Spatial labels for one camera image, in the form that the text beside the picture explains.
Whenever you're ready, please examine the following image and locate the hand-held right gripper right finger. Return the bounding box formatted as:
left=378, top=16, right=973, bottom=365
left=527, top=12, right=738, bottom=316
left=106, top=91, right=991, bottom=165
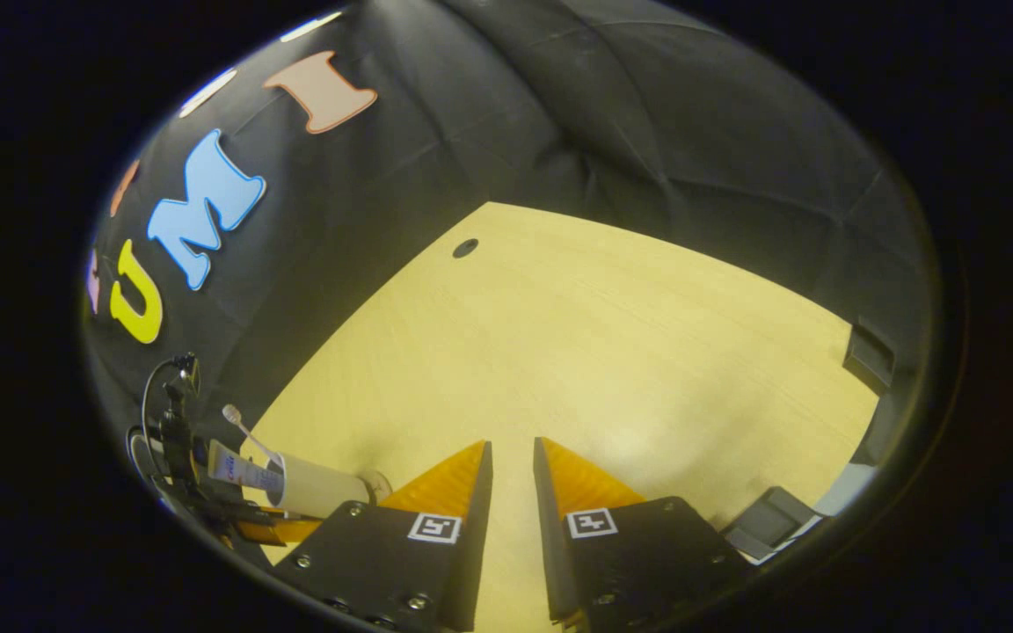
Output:
left=533, top=437, right=758, bottom=633

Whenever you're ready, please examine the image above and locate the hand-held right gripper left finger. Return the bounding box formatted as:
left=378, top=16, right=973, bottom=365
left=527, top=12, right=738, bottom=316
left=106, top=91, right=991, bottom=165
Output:
left=271, top=440, right=494, bottom=633

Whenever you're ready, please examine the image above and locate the white cup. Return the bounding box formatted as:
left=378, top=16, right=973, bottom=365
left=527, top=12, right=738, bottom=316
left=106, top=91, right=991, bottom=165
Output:
left=265, top=453, right=393, bottom=520

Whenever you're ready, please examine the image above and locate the white toothpaste tube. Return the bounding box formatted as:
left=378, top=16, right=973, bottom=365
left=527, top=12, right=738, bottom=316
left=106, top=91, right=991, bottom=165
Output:
left=208, top=440, right=288, bottom=498

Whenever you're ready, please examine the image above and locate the white toothbrush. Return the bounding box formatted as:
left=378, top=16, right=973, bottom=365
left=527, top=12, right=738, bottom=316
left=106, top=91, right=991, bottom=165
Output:
left=222, top=404, right=283, bottom=467

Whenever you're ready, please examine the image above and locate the light wooden desktop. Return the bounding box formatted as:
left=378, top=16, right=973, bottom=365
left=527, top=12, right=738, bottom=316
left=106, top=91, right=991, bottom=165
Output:
left=247, top=200, right=881, bottom=633

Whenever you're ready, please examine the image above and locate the dark grey object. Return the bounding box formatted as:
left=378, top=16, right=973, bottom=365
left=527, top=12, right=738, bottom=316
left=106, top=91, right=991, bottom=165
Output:
left=842, top=318, right=897, bottom=397
left=722, top=486, right=824, bottom=564

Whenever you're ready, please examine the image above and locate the black backdrop cloth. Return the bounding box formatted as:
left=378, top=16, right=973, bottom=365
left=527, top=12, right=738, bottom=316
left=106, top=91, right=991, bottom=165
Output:
left=84, top=0, right=929, bottom=440

